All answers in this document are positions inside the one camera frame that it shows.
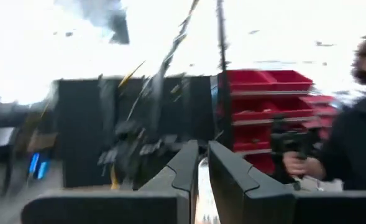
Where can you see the red bin rack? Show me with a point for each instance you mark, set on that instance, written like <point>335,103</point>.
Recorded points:
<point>251,81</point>

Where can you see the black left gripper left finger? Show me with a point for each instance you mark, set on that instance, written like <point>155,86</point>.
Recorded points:
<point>158,202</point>

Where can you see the black partition curtain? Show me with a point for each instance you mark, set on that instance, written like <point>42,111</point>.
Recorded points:
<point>80,130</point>

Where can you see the blue object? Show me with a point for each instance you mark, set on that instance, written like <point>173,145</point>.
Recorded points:
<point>33,163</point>

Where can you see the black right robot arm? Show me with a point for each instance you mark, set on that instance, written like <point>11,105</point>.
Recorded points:
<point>133,146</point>

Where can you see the brown cardboard box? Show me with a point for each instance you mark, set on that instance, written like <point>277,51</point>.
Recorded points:
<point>41,141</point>

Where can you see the black handheld device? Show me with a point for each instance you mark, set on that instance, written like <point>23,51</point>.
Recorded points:
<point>291,140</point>

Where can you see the black vertical pole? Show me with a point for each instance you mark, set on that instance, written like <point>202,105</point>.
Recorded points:
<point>222,46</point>

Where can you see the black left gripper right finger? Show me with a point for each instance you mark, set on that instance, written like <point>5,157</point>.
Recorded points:
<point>263,205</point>

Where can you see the person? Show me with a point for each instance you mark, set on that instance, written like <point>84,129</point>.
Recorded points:
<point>356,140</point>

